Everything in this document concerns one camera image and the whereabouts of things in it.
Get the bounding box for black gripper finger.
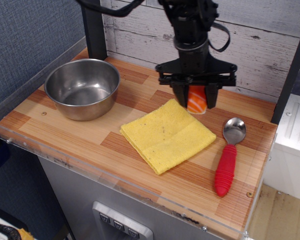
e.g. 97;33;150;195
170;81;189;108
205;83;219;109

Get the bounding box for yellow folded cloth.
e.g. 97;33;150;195
120;99;217;175

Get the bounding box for clear acrylic table guard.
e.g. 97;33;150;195
0;36;278;240

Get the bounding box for dark frame post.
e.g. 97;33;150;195
80;0;108;60
271;40;300;125

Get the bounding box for silver dispenser button panel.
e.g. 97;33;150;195
92;201;154;240

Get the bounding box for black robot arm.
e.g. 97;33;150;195
155;0;238;109

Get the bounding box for dark left frame post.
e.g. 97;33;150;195
80;0;108;60

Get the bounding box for black yellow cable bundle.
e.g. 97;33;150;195
0;209;38;240

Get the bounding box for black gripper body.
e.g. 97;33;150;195
155;43;238;89

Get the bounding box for stainless steel bowl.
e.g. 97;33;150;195
44;58;121;121

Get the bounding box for black flat cable loop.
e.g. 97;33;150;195
207;21;231;53

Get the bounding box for red handled metal spoon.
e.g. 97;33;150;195
214;117;246;197

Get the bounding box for dark right frame post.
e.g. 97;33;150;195
271;40;300;125

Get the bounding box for orange white salmon sushi toy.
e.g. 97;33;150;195
187;85;208;115

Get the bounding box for white aluminium box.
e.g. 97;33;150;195
263;94;300;199

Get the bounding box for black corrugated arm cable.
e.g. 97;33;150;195
74;0;146;18

